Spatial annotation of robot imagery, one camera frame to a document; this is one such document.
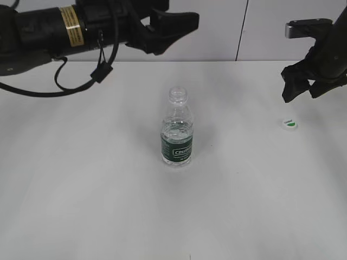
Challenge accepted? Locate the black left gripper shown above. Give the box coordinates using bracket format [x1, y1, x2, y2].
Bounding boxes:
[75, 1, 200, 55]

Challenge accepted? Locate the clear cestbon water bottle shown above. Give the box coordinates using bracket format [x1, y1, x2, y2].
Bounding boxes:
[160, 86, 194, 166]

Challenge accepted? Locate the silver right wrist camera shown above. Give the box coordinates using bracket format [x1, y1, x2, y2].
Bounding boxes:
[285, 18, 333, 40]

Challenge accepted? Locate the white green bottle cap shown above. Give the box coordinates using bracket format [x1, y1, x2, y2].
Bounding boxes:
[280, 118, 298, 131]

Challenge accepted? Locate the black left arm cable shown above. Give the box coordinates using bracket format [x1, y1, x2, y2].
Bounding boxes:
[0, 16, 120, 98]

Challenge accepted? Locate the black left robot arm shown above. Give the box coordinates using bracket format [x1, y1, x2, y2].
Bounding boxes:
[1, 1, 200, 76]

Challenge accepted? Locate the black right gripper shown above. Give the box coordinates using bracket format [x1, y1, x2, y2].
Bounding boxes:
[281, 9, 346, 103]

